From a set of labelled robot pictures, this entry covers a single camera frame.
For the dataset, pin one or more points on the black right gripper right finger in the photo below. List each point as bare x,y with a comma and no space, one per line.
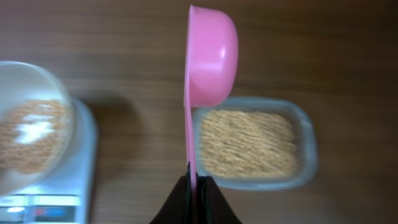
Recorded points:
212,207

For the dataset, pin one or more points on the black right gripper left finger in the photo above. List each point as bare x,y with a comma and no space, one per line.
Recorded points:
177,209

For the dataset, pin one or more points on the pink plastic measuring scoop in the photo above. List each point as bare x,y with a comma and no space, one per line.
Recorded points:
210,68

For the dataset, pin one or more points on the white digital kitchen scale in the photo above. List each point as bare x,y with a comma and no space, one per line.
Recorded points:
64,196

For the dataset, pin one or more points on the soybeans in white bowl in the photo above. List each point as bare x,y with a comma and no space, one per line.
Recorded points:
33,134

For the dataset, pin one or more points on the white round bowl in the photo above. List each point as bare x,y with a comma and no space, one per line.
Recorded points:
21,82

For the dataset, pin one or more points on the yellow soybeans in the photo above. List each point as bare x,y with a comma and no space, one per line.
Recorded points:
248,145

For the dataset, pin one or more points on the clear plastic container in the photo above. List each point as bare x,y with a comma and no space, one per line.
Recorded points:
304,139

